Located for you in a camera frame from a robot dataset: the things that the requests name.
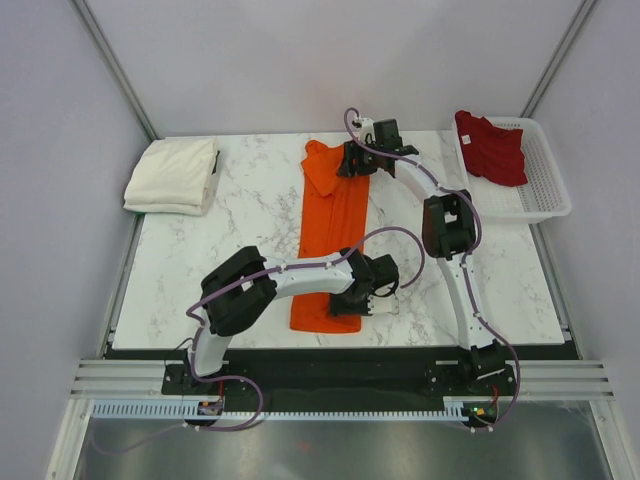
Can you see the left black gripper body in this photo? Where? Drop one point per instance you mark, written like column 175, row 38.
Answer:
column 347, row 306

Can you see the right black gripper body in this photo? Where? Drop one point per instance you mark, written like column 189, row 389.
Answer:
column 366, row 160

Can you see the orange t shirt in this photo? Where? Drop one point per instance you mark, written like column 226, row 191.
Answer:
column 334, row 215

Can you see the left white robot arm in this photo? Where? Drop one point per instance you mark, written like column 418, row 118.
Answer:
column 334, row 292

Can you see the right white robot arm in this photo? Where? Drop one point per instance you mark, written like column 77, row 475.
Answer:
column 451, row 231

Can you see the red t shirt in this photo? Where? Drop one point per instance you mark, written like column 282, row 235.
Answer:
column 491, row 152

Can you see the folded white t shirt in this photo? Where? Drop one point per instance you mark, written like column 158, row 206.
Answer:
column 174, row 175

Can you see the white plastic basket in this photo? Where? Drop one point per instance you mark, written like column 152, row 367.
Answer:
column 544, row 196

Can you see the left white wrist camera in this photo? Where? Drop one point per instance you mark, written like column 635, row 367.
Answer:
column 383, row 305

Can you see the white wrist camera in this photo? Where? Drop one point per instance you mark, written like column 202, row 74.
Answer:
column 383, row 305
column 364, row 129

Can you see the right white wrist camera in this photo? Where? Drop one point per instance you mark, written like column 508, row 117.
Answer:
column 364, row 129

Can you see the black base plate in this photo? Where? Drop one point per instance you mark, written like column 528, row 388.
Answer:
column 253, row 395

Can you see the aluminium rail frame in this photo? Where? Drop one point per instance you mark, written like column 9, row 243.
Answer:
column 532, row 379

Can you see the white slotted cable duct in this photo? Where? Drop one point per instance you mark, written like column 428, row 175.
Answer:
column 203, row 408

